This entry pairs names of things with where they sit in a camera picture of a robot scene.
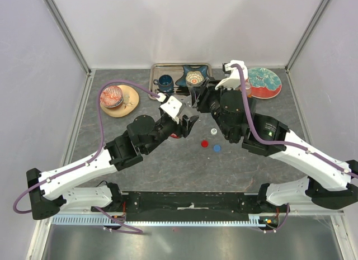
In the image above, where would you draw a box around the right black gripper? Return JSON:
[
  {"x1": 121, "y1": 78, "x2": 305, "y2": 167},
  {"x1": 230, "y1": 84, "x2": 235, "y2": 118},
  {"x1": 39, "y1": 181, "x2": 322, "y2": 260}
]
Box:
[{"x1": 190, "y1": 76, "x2": 236, "y2": 140}]

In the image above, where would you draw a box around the red cap water bottle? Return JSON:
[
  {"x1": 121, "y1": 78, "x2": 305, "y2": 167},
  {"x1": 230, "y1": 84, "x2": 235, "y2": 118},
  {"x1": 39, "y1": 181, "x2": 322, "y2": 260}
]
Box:
[{"x1": 170, "y1": 100, "x2": 198, "y2": 140}]

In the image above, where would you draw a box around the red bottle cap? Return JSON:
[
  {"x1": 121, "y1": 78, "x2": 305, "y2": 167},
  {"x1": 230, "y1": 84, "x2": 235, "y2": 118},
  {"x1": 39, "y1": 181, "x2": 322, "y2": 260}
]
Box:
[{"x1": 201, "y1": 140, "x2": 209, "y2": 148}]

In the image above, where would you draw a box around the white tea bottle cap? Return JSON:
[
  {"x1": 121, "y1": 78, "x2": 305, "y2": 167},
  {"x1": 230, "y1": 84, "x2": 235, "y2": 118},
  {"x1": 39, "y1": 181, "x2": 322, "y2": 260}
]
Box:
[{"x1": 210, "y1": 128, "x2": 218, "y2": 135}]

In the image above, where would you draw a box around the blue bottle cap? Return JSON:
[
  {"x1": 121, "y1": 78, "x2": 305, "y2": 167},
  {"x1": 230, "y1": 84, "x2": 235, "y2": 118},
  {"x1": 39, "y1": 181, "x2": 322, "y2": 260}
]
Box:
[{"x1": 213, "y1": 145, "x2": 221, "y2": 152}]

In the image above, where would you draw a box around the orange tea bottle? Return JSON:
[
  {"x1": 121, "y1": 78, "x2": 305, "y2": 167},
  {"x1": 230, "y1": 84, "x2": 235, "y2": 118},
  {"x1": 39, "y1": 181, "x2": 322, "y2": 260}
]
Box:
[{"x1": 244, "y1": 81, "x2": 252, "y2": 98}]

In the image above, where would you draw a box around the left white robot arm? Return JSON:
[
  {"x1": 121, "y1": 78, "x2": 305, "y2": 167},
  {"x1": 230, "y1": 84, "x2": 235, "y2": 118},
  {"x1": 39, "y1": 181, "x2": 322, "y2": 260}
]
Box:
[{"x1": 26, "y1": 114, "x2": 199, "y2": 220}]

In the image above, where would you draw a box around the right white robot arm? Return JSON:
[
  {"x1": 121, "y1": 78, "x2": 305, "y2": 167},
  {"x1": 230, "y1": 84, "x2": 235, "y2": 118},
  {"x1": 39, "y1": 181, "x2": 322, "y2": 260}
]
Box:
[{"x1": 187, "y1": 79, "x2": 357, "y2": 212}]

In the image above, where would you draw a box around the small patterned bowl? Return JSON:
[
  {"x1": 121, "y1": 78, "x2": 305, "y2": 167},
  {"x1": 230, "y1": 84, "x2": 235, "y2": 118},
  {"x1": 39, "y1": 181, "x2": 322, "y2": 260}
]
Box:
[{"x1": 185, "y1": 71, "x2": 204, "y2": 87}]

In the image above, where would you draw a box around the blue star-shaped dish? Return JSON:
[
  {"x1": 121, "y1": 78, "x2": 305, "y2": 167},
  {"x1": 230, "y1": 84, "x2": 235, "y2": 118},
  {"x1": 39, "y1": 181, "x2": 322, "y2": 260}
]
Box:
[{"x1": 174, "y1": 64, "x2": 212, "y2": 96}]

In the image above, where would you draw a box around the metal tray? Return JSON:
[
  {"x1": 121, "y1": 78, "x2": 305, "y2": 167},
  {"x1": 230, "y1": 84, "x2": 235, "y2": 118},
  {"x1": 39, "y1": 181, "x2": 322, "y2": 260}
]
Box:
[{"x1": 148, "y1": 63, "x2": 215, "y2": 101}]

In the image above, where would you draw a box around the blue teacup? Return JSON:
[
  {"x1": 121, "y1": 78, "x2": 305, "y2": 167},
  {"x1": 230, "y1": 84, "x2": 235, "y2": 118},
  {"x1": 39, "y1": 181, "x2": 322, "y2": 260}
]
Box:
[{"x1": 153, "y1": 74, "x2": 174, "y2": 93}]

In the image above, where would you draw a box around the tan wooden plate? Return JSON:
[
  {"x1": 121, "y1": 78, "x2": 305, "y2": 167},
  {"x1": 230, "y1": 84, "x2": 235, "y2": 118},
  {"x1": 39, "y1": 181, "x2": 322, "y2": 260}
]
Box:
[{"x1": 100, "y1": 85, "x2": 139, "y2": 117}]

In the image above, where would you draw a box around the red teal floral plate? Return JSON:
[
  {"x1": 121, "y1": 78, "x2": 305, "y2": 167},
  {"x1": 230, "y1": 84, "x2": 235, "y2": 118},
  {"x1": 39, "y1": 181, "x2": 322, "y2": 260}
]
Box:
[{"x1": 248, "y1": 67, "x2": 282, "y2": 100}]

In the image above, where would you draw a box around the red patterned bowl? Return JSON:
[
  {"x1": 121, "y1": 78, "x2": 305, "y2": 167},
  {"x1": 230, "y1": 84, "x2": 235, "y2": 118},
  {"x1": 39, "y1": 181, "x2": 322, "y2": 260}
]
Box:
[{"x1": 100, "y1": 86, "x2": 124, "y2": 108}]

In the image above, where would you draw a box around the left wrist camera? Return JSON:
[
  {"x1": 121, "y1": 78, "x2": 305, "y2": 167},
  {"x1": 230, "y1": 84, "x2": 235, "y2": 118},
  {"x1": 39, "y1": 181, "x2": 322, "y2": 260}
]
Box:
[{"x1": 157, "y1": 93, "x2": 185, "y2": 124}]

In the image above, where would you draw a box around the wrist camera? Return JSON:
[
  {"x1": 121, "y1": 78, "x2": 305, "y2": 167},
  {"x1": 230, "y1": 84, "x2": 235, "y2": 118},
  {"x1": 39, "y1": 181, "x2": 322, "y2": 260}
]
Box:
[
  {"x1": 215, "y1": 60, "x2": 248, "y2": 90},
  {"x1": 157, "y1": 93, "x2": 185, "y2": 124}
]

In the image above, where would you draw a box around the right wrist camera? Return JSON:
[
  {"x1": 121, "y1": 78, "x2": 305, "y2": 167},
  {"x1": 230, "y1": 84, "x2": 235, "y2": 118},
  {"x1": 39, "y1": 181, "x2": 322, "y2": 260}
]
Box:
[{"x1": 215, "y1": 60, "x2": 248, "y2": 90}]

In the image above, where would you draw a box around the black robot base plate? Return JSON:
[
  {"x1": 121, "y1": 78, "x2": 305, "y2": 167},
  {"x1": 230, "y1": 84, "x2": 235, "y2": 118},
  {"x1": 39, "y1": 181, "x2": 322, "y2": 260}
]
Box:
[{"x1": 109, "y1": 191, "x2": 287, "y2": 221}]

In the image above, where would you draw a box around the slotted cable duct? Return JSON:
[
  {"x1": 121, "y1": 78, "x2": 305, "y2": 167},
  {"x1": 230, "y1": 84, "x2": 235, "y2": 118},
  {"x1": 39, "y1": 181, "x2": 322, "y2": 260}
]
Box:
[{"x1": 51, "y1": 214, "x2": 277, "y2": 227}]

